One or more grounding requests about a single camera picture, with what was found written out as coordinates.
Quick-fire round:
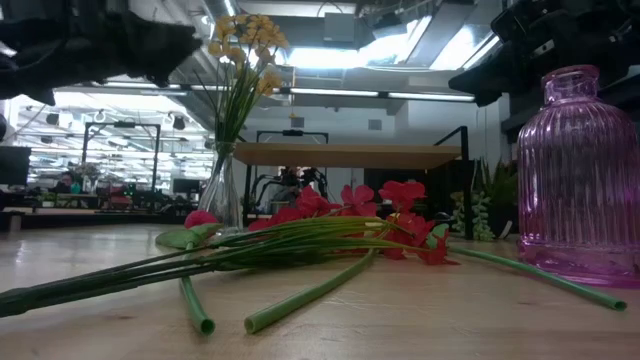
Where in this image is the red artificial tulip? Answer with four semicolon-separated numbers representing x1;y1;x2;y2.
154;209;225;337

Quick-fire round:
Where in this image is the grey ceiling box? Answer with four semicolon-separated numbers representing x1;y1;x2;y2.
323;12;357;44

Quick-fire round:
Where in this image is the wooden shelf with black legs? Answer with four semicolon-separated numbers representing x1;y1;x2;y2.
233;124;474;241

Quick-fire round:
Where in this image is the black background gantry frame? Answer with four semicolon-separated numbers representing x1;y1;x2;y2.
82;121;162;194
255;129;330;146

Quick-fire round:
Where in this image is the black monitor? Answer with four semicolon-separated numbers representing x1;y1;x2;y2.
0;145;32;187

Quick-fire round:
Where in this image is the yellow artificial tulip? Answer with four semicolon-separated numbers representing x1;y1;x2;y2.
446;244;628;312

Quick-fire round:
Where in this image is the red toolbox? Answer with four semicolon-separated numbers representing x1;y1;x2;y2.
105;184;132;210

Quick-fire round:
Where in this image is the yellow artificial flower bunch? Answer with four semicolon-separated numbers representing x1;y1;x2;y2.
192;13;291;156

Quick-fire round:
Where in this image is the pink ribbed glass vase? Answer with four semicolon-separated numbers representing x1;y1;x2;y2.
516;64;640;290

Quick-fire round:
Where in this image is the small potted succulent plant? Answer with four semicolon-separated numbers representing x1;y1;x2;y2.
449;157;521;242

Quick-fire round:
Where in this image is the peach artificial tulip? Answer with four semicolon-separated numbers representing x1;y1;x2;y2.
243;248;377;335

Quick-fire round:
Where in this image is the red artificial flower bunch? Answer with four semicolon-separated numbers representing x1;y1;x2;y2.
0;179;461;320

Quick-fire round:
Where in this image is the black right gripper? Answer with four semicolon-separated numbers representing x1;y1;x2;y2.
448;0;640;108

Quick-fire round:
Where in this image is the ceiling light strip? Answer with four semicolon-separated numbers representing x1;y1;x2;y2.
288;87;476;104

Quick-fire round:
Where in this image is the clear glass vase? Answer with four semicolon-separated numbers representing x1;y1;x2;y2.
197;142;245;232

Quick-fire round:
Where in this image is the person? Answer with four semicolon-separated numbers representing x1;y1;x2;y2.
52;170;84;196

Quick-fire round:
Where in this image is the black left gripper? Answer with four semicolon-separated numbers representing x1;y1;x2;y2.
0;0;204;106

